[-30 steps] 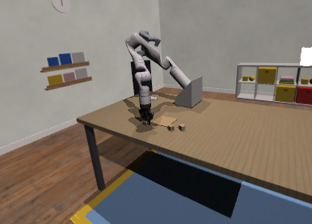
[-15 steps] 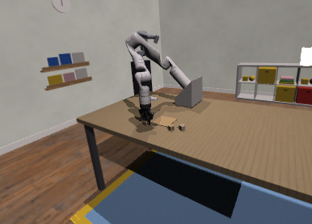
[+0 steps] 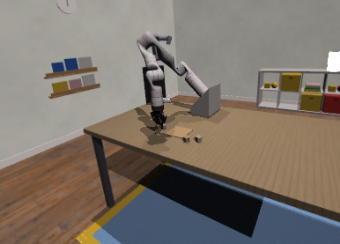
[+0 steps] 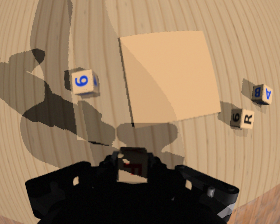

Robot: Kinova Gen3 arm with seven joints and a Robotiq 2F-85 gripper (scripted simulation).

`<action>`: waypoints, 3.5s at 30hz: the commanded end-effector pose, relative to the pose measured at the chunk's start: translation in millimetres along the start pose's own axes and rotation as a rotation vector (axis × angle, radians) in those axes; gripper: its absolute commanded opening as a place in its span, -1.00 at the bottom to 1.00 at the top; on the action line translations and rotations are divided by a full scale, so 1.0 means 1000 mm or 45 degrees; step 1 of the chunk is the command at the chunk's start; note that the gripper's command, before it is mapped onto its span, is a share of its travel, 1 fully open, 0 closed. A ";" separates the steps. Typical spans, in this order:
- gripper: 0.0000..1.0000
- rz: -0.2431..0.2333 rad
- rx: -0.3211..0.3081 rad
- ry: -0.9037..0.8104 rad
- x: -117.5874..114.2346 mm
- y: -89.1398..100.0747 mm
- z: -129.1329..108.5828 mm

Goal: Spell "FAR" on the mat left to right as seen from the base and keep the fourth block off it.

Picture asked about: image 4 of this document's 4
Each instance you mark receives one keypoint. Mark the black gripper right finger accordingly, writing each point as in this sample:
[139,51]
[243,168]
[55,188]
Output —
[218,195]

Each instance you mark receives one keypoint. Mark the tan block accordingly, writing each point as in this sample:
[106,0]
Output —
[262,94]
[132,164]
[242,118]
[84,82]

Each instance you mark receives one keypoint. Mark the tan square mat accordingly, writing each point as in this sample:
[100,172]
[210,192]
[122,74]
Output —
[170,77]

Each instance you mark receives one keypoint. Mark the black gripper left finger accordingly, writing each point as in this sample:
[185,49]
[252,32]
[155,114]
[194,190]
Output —
[45,190]

